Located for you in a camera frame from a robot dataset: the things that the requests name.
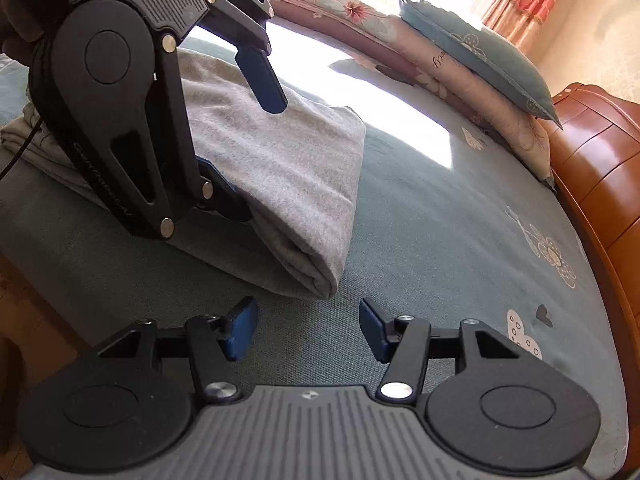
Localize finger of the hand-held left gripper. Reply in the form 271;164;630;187
197;0;290;115
64;32;254;241

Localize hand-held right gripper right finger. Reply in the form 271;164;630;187
358;298;522;404

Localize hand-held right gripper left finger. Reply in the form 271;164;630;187
97;296;261;404

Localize grey drawstring sweatpants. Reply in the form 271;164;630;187
0;47;369;302

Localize blue floral bed sheet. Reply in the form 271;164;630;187
0;15;628;480

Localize black phone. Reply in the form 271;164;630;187
374;62;417;84

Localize pink floral quilt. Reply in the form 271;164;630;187
245;0;554;182

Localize blue floral pillow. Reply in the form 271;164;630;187
396;0;564;132

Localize pink striped curtain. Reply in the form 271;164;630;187
479;0;582;47

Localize black cable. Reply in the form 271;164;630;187
0;110;47;182

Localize wooden bed frame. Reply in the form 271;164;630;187
540;82;640;480

